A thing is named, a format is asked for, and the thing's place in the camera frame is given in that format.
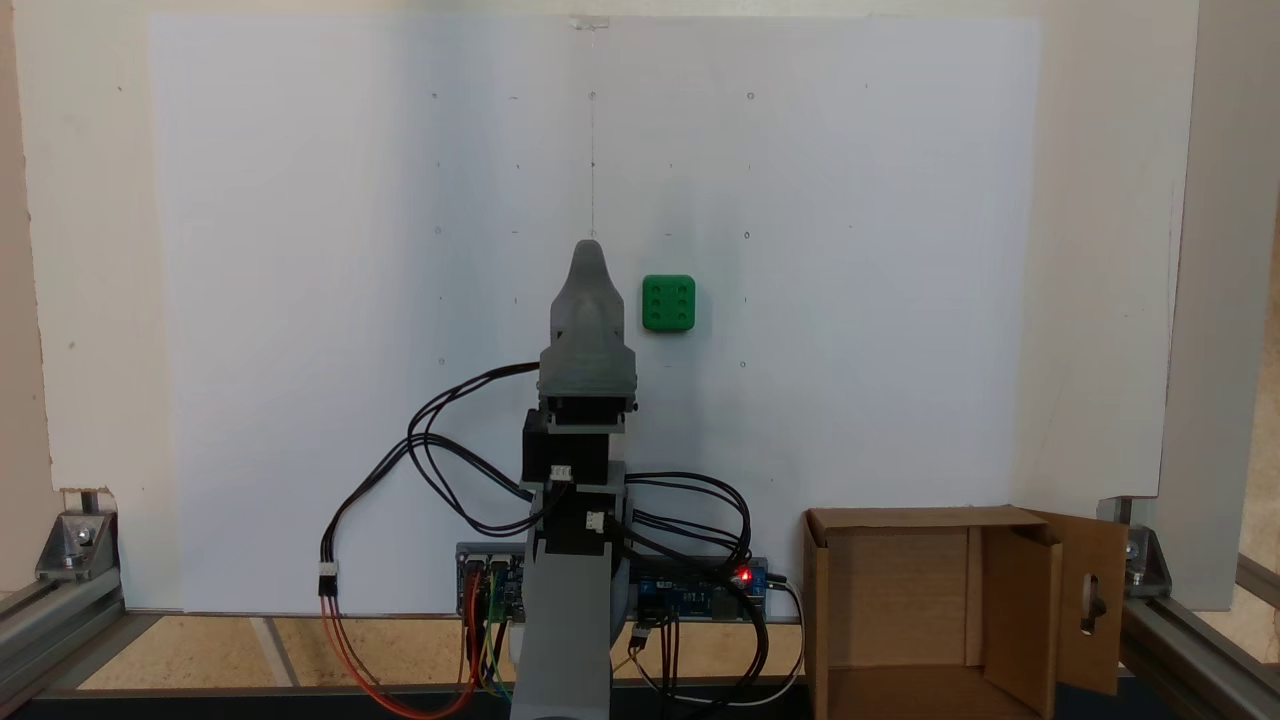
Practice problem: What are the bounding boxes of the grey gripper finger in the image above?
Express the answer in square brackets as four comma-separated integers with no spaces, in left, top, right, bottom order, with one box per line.
[553,240,626,346]

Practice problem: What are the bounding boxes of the green dice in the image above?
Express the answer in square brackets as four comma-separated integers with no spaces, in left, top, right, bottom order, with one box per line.
[641,274,697,334]

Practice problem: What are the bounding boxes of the small circuit board with connectors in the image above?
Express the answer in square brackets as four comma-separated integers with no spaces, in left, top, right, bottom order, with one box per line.
[457,543,527,622]

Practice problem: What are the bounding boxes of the blue circuit board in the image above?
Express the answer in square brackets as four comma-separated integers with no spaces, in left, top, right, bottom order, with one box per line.
[630,557,771,622]

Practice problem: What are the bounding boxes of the white paper sheet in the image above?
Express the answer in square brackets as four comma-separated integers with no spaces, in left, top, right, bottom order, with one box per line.
[148,14,1041,616]

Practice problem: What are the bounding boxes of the brown cardboard box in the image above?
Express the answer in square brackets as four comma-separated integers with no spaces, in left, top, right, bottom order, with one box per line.
[803,505,1129,720]

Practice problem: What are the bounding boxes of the black gripper motor cable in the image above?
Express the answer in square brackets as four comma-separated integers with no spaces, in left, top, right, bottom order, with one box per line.
[407,362,542,536]

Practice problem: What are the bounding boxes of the black looping cable bundle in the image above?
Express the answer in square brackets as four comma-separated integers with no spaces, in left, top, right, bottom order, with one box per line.
[620,472,754,601]

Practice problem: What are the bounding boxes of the long black cable white connector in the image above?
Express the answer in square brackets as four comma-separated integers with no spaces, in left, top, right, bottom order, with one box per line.
[319,438,533,601]

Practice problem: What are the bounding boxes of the orange wires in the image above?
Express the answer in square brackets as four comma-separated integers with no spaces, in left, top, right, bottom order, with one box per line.
[320,575,483,720]

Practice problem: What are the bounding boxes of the aluminium corner bracket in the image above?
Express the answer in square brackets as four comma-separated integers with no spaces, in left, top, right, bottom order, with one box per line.
[1124,524,1172,598]
[36,509,120,582]

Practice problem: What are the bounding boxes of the aluminium frame rail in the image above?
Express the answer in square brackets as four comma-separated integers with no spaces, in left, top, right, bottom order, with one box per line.
[0,565,127,713]
[1120,590,1280,720]

